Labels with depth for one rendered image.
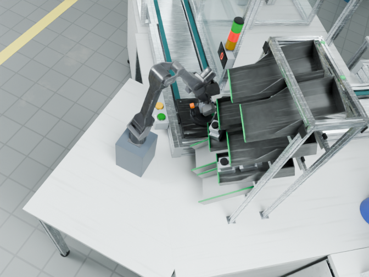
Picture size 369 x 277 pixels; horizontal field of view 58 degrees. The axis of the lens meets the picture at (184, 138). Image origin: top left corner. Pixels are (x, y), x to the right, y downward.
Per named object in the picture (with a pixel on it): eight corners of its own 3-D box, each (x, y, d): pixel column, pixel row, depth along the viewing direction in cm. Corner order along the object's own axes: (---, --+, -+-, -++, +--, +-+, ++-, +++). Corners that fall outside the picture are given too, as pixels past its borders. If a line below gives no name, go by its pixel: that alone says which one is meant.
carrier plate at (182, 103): (184, 139, 163) (184, 137, 162) (175, 101, 175) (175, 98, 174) (229, 135, 169) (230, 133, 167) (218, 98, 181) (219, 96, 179)
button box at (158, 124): (154, 129, 170) (155, 123, 164) (149, 98, 180) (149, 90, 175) (167, 129, 171) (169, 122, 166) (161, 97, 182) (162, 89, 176)
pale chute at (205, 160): (196, 173, 150) (190, 170, 147) (195, 149, 157) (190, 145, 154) (252, 155, 136) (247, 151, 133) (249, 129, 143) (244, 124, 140)
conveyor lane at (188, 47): (182, 148, 171) (184, 138, 163) (157, 36, 213) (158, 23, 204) (233, 143, 178) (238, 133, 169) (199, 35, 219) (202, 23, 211)
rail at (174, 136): (172, 158, 167) (174, 147, 158) (147, 36, 211) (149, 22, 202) (182, 156, 168) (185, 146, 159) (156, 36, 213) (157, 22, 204)
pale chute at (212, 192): (203, 205, 143) (197, 202, 140) (202, 177, 150) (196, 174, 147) (263, 189, 129) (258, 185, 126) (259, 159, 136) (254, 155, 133)
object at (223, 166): (219, 175, 128) (215, 167, 123) (218, 165, 131) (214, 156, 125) (240, 172, 127) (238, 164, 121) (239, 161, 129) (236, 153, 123)
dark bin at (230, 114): (219, 130, 121) (216, 119, 115) (217, 102, 128) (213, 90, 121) (299, 116, 114) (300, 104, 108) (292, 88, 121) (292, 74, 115)
